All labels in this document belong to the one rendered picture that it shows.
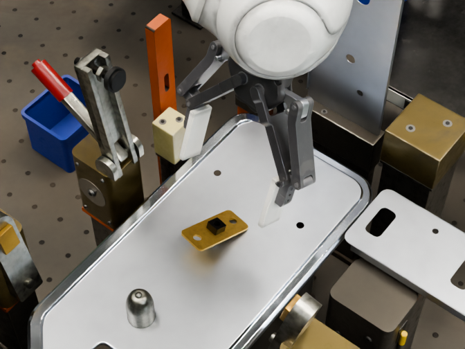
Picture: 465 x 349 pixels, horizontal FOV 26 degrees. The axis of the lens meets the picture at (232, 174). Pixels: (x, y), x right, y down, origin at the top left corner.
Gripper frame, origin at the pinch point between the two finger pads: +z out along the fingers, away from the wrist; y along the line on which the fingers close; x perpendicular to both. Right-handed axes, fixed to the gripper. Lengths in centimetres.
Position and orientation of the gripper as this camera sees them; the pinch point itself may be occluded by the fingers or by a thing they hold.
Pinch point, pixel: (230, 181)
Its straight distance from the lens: 116.5
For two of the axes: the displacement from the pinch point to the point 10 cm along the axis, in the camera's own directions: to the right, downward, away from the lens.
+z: -2.2, 7.7, 6.0
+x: 7.0, -3.0, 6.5
